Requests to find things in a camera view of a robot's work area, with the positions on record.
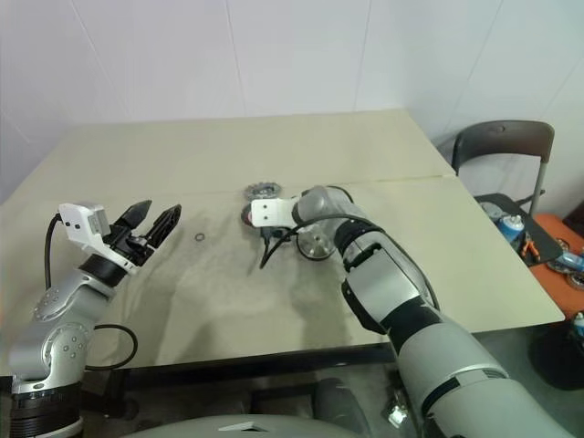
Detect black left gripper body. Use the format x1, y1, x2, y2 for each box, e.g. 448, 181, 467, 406
105, 223, 159, 266

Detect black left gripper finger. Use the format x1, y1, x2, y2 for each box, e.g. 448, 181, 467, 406
144, 204, 183, 250
119, 198, 152, 232

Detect grey spoked rotor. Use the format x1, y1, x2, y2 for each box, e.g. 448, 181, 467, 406
244, 181, 282, 201

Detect round grey motor lid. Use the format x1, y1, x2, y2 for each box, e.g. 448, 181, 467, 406
297, 226, 337, 262

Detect silver spoked wheel part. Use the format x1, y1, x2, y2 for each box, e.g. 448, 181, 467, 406
482, 200, 506, 223

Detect grey robot torso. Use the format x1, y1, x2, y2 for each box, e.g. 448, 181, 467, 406
120, 412, 320, 438

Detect small shiny metal object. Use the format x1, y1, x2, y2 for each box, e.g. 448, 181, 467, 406
387, 391, 412, 430

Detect blue spray can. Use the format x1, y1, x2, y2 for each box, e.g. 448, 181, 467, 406
499, 214, 525, 243

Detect dark folding chair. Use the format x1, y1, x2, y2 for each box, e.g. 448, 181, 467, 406
449, 120, 567, 270

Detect orange side surface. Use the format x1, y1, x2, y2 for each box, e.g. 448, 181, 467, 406
528, 213, 584, 320

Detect black round base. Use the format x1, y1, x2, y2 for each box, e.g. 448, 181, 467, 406
528, 328, 584, 391

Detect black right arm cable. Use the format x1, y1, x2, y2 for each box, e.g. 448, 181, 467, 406
258, 212, 366, 270

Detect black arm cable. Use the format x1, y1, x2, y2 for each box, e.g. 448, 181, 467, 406
44, 212, 138, 371
258, 212, 366, 270

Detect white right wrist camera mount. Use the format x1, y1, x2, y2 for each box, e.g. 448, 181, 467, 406
251, 196, 302, 228

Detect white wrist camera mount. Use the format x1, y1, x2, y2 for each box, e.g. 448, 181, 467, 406
57, 202, 141, 275
251, 196, 302, 228

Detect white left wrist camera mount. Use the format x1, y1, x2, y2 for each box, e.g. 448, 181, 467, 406
57, 202, 141, 275

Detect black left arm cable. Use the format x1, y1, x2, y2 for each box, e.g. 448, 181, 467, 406
44, 212, 138, 371

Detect black table frame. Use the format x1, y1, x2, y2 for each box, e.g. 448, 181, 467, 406
79, 349, 402, 412

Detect orange handled pliers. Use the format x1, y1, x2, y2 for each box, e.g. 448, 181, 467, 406
522, 232, 542, 262

